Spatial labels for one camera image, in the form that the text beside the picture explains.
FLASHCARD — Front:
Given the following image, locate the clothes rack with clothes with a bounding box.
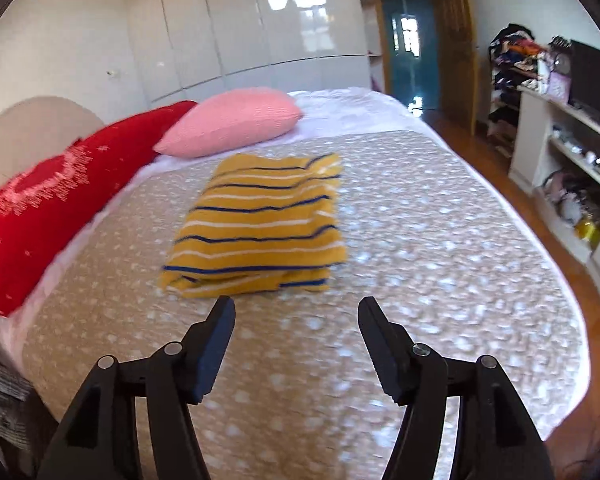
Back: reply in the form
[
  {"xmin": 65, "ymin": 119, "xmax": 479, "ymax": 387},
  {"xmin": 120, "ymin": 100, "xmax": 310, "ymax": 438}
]
[{"xmin": 487, "ymin": 23, "xmax": 552, "ymax": 159}]

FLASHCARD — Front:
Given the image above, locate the yellow striped sweater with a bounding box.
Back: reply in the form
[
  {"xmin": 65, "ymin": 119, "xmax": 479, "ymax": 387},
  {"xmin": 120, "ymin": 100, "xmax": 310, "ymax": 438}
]
[{"xmin": 159, "ymin": 152, "xmax": 350, "ymax": 297}]

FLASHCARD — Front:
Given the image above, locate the white glossy wardrobe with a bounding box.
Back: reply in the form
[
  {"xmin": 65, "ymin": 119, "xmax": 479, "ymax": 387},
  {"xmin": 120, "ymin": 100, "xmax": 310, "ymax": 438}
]
[{"xmin": 127, "ymin": 0, "xmax": 382, "ymax": 107}]

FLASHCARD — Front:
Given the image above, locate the black television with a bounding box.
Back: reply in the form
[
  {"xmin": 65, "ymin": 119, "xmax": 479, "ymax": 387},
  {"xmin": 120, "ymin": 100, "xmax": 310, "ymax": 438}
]
[{"xmin": 568, "ymin": 38, "xmax": 600, "ymax": 127}]

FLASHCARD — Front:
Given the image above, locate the bed with beige quilt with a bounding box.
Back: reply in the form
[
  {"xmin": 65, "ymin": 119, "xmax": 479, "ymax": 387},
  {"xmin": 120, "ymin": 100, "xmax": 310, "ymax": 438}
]
[{"xmin": 0, "ymin": 88, "xmax": 594, "ymax": 441}]

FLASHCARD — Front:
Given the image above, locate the beige rounded headboard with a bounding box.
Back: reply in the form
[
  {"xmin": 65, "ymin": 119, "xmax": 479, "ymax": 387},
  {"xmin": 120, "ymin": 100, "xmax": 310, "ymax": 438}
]
[{"xmin": 0, "ymin": 95, "xmax": 106, "ymax": 177}]

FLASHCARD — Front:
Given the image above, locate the pink box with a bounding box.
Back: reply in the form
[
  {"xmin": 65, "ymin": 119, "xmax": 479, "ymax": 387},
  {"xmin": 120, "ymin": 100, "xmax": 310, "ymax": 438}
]
[{"xmin": 547, "ymin": 70, "xmax": 572, "ymax": 99}]

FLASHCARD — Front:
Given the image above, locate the pink pillow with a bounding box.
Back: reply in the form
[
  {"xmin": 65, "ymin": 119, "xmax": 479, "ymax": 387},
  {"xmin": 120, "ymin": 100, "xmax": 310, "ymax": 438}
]
[{"xmin": 153, "ymin": 87, "xmax": 304, "ymax": 159}]

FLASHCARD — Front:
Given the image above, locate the red embroidered pillow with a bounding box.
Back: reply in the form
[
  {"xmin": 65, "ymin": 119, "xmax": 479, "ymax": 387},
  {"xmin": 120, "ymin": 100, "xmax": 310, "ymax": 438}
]
[{"xmin": 0, "ymin": 100, "xmax": 199, "ymax": 319}]

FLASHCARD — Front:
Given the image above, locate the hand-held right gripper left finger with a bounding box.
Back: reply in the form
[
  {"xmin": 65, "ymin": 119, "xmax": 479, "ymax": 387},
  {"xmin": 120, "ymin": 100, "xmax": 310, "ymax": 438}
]
[{"xmin": 37, "ymin": 294, "xmax": 237, "ymax": 480}]

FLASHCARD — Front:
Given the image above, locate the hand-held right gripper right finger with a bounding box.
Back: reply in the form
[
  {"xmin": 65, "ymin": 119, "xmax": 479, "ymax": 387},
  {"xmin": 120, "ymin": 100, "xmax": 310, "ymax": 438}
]
[{"xmin": 357, "ymin": 296, "xmax": 556, "ymax": 480}]

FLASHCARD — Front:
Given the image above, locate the grey striped cloth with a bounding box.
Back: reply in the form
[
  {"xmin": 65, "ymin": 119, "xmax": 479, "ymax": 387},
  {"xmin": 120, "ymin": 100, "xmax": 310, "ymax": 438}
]
[{"xmin": 0, "ymin": 349, "xmax": 37, "ymax": 413}]

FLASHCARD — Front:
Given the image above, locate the beige spotted blanket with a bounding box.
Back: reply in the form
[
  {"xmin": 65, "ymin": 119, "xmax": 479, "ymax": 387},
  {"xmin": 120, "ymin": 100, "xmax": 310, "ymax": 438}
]
[{"xmin": 22, "ymin": 130, "xmax": 589, "ymax": 480}]

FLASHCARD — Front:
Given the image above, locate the yellow bottle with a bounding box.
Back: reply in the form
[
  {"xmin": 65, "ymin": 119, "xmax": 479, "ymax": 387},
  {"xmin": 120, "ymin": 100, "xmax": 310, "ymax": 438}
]
[{"xmin": 574, "ymin": 212, "xmax": 600, "ymax": 247}]

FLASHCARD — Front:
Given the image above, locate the teal glass door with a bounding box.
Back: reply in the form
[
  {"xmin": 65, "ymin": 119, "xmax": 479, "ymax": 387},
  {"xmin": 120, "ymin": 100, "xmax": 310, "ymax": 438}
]
[{"xmin": 376, "ymin": 0, "xmax": 441, "ymax": 112}]

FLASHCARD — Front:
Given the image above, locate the wooden door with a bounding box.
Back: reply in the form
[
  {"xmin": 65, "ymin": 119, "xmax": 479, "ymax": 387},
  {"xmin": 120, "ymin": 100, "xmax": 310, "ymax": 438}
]
[{"xmin": 432, "ymin": 0, "xmax": 481, "ymax": 134}]

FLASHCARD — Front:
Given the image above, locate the white shelf unit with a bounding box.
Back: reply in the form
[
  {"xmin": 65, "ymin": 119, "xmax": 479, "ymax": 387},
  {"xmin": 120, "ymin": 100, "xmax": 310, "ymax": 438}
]
[{"xmin": 508, "ymin": 84, "xmax": 600, "ymax": 307}]

